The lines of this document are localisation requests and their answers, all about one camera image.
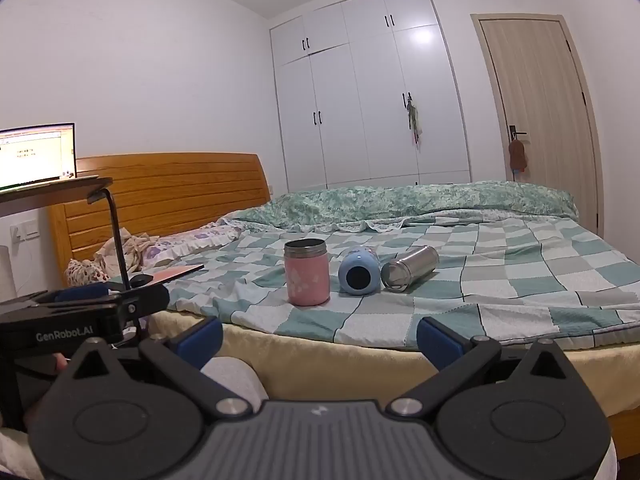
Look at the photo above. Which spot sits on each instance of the red flat book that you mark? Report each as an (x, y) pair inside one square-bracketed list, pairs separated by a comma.
[(170, 273)]

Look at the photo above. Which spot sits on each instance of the wooden bed headboard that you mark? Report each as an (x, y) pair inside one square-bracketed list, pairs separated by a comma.
[(175, 190)]

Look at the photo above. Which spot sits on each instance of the pink cup with steel rim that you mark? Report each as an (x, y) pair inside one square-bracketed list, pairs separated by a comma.
[(307, 275)]

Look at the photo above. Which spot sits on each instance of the white wall socket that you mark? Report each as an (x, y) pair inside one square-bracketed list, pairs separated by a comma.
[(25, 232)]

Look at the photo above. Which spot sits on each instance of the person's left hand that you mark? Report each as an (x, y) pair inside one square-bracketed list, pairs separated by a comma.
[(61, 362)]

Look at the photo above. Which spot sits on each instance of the brown hanging pouch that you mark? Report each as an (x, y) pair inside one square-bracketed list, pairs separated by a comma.
[(517, 157)]

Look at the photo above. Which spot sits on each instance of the green floral duvet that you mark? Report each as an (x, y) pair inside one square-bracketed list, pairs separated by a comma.
[(400, 202)]

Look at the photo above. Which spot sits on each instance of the white bedside object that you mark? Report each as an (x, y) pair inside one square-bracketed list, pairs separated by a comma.
[(7, 272)]

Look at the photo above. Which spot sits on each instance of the yellow bed sheet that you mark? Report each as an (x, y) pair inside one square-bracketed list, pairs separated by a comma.
[(325, 365)]

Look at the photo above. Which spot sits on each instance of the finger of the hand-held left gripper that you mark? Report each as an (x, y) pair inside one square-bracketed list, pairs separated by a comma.
[(80, 293), (150, 299)]

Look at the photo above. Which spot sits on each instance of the purple floral pillow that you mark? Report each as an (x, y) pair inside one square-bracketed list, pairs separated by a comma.
[(195, 240)]

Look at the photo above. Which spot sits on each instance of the white wardrobe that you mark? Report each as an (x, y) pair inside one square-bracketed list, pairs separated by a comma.
[(370, 100)]

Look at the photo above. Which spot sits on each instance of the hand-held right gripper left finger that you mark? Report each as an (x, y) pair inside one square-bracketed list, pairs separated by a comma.
[(199, 341)]

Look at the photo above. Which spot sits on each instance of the light wooden door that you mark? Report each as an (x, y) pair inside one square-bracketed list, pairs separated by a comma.
[(540, 125)]

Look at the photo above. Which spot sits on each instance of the crumpled floral cloth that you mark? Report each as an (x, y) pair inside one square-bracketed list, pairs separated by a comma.
[(130, 250)]

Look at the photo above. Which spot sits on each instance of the light blue cup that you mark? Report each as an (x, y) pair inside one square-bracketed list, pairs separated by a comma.
[(359, 272)]

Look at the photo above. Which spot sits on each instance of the black bent table stand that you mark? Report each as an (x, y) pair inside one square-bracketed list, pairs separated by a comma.
[(117, 230)]

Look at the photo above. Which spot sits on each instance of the red dotted pillow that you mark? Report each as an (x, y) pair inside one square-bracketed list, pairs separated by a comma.
[(85, 272)]

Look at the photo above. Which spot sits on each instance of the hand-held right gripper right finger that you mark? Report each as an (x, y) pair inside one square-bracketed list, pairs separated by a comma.
[(441, 341)]

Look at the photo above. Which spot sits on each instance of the black computer mouse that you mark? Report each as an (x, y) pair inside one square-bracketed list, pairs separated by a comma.
[(142, 280)]

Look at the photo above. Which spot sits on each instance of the green checkered blanket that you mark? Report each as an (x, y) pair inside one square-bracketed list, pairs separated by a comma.
[(500, 270)]

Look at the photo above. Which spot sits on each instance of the wooden bed frame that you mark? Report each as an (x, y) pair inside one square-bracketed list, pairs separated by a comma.
[(625, 435)]

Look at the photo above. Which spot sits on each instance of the stainless steel cup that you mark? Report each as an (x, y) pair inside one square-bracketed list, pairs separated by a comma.
[(410, 265)]

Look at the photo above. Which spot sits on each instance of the laptop with lit screen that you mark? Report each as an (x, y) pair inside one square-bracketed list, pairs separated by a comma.
[(35, 155)]

